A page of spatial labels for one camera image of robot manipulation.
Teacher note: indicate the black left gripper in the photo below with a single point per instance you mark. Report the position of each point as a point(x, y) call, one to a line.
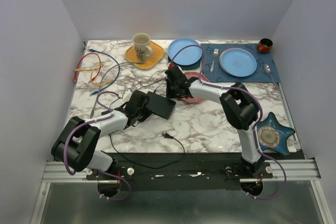
point(147, 114)

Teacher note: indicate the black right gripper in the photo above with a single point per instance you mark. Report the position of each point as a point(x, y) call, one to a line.
point(168, 94)

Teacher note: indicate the dark grey network switch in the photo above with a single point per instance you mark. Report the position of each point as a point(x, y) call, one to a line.
point(160, 106)

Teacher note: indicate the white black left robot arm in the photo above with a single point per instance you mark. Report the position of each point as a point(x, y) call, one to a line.
point(76, 145)

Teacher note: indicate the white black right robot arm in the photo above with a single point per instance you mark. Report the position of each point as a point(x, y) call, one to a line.
point(240, 107)

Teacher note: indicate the pink dotted plate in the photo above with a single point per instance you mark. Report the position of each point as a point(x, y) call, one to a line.
point(190, 74)

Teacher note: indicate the dark teal coaster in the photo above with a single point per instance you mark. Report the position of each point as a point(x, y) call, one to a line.
point(195, 65)

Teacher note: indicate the light blue plate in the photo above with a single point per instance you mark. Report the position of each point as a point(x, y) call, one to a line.
point(184, 51)

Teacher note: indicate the yellow woven coaster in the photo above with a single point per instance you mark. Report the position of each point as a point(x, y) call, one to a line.
point(132, 57)

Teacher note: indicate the beige floral mug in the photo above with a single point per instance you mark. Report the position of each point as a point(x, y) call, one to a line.
point(142, 46)

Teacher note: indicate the silver fork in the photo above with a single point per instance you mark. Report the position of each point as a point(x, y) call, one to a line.
point(215, 54)

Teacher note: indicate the blue plate on placemat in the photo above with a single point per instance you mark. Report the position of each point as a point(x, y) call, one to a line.
point(238, 62)

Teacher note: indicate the blue cloth placemat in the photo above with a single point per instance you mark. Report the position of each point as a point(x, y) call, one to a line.
point(219, 75)

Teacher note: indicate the silver spoon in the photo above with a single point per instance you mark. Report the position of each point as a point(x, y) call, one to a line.
point(268, 71)

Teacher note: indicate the small red-brown bowl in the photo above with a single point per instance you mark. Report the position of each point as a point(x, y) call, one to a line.
point(264, 46)

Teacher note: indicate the blue star-shaped dish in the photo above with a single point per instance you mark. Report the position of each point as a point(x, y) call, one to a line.
point(272, 135)

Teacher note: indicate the aluminium rail frame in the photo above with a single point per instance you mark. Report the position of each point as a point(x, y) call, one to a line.
point(191, 167)

